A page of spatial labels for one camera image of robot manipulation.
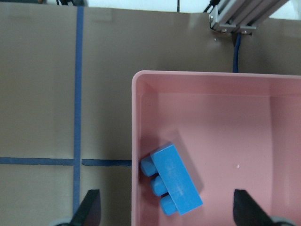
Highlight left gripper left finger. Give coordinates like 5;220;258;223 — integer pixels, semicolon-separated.
70;189;101;226

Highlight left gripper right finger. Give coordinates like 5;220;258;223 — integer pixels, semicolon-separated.
233;189;274;226

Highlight blue toy block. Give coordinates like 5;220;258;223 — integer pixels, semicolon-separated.
140;143;203;216

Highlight pink plastic box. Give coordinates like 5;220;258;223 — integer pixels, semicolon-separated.
131;71;301;226

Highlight aluminium frame post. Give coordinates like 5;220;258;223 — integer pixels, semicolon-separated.
209;0;287;34

